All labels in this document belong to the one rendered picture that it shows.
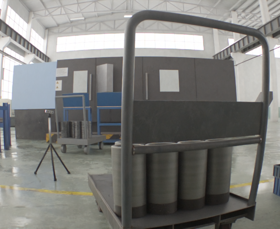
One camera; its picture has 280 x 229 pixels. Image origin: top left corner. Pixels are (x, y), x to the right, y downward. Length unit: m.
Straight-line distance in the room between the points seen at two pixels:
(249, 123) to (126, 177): 0.48
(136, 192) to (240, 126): 0.44
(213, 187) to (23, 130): 6.89
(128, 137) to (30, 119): 6.88
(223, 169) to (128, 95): 0.54
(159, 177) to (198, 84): 6.54
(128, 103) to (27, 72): 7.04
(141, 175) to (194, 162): 0.21
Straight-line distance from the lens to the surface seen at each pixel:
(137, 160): 1.05
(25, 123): 7.75
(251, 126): 1.09
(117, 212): 1.11
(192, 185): 1.15
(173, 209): 1.15
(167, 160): 1.08
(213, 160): 1.19
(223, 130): 1.02
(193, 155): 1.12
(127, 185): 0.91
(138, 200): 1.08
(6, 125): 5.43
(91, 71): 7.41
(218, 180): 1.21
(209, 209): 1.19
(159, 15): 0.89
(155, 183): 1.10
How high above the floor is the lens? 0.65
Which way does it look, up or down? level
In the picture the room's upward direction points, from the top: 1 degrees counter-clockwise
